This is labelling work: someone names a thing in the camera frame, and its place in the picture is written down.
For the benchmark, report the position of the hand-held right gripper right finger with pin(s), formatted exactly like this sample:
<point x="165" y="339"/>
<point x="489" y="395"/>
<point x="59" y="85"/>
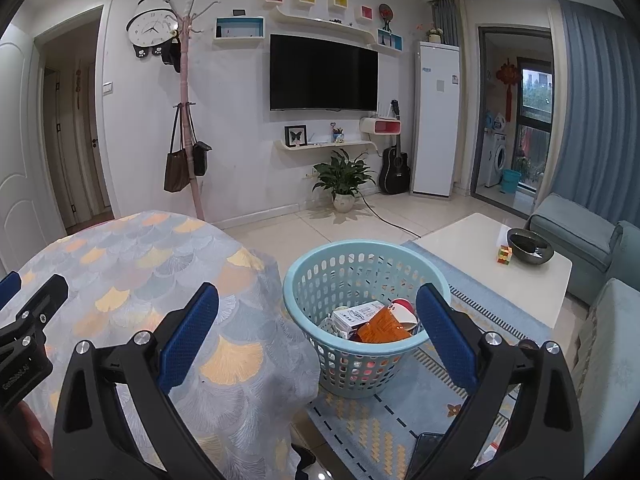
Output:
<point x="445" y="340"/>

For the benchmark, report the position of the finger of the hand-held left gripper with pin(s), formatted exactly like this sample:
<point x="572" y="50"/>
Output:
<point x="42" y="305"/>
<point x="7" y="287"/>

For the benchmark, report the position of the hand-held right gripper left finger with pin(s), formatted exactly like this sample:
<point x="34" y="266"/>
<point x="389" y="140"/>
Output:
<point x="187" y="340"/>

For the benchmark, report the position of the red and white cup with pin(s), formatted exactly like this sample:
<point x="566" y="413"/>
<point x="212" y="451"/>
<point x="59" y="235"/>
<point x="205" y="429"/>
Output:
<point x="404" y="309"/>

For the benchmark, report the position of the orange snack packet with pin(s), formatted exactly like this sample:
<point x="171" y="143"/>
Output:
<point x="385" y="330"/>

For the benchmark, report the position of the white printed paper box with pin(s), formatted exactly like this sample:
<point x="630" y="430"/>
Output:
<point x="357" y="316"/>

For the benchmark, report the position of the light blue plastic basket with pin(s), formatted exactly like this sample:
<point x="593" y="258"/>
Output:
<point x="350" y="280"/>

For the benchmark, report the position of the white coffee table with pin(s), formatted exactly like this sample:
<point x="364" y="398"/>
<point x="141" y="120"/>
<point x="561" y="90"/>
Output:
<point x="475" y="245"/>

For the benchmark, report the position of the patterned blue rug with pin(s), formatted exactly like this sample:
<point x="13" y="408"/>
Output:
<point x="380" y="425"/>

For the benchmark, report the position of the dark metal bowl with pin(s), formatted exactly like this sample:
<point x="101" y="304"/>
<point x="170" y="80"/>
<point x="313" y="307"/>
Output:
<point x="530" y="246"/>

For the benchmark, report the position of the white panel door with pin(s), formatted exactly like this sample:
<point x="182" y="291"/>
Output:
<point x="15" y="160"/>

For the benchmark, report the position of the white hallway door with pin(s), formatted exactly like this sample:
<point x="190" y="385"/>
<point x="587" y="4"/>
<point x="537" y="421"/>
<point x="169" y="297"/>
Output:
<point x="87" y="145"/>

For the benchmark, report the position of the blue-grey sofa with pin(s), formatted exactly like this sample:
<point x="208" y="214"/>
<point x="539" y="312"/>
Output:
<point x="575" y="240"/>

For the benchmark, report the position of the brown tote bag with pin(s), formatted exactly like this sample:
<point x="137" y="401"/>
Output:
<point x="176" y="170"/>

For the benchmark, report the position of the blue bucket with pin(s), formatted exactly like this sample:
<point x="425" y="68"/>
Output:
<point x="511" y="180"/>

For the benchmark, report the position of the black acoustic guitar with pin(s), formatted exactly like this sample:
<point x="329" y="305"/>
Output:
<point x="395" y="165"/>

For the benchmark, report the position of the small black bag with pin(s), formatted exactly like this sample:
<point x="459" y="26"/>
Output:
<point x="201" y="157"/>

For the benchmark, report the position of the white washing machine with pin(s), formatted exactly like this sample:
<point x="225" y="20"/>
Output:
<point x="495" y="160"/>

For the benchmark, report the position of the potted green plant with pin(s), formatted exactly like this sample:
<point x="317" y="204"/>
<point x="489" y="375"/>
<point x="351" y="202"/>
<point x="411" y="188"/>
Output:
<point x="345" y="175"/>

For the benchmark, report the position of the white standing air conditioner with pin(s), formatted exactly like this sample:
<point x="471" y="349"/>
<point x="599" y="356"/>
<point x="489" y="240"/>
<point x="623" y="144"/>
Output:
<point x="435" y="120"/>

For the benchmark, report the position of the pink coat rack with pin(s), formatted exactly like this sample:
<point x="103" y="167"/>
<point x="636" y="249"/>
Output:
<point x="187" y="110"/>

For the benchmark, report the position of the framed butterfly picture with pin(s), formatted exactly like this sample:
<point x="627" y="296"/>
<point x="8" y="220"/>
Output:
<point x="295" y="135"/>

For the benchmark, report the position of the small pen holder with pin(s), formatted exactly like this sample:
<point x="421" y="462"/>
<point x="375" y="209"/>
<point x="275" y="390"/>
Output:
<point x="338" y="134"/>

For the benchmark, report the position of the balcony window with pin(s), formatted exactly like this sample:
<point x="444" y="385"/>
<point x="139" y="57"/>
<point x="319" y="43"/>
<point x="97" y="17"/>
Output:
<point x="535" y="95"/>

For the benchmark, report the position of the red knot ornament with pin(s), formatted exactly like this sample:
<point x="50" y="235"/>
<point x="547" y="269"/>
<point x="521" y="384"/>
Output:
<point x="507" y="77"/>

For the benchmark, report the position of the blue curtain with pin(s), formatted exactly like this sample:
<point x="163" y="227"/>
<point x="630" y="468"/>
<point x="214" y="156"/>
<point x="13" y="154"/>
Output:
<point x="595" y="110"/>

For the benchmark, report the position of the flower vase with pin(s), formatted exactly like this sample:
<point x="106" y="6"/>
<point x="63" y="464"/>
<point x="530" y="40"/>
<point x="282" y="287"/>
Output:
<point x="435" y="35"/>

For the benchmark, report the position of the blue-lined box shelf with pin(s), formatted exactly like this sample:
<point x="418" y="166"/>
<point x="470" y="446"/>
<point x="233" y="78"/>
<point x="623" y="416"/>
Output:
<point x="239" y="27"/>

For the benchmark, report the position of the round decorative fan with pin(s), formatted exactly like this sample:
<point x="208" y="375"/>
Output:
<point x="385" y="12"/>

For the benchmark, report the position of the light switch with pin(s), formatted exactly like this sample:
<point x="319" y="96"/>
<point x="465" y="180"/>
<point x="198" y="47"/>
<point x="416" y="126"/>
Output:
<point x="106" y="88"/>

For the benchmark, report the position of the white and red wall box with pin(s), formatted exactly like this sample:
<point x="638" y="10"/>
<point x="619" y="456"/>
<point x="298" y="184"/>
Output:
<point x="381" y="126"/>

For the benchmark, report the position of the curved white wall shelf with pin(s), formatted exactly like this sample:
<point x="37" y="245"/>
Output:
<point x="325" y="144"/>

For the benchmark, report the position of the black wall television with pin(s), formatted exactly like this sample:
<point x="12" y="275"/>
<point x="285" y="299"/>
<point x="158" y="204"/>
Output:
<point x="324" y="72"/>

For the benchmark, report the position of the panda wall clock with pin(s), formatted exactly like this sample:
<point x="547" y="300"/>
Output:
<point x="150" y="27"/>

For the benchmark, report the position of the long curved wall shelf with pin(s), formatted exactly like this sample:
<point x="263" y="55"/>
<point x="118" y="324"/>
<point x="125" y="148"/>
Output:
<point x="325" y="22"/>

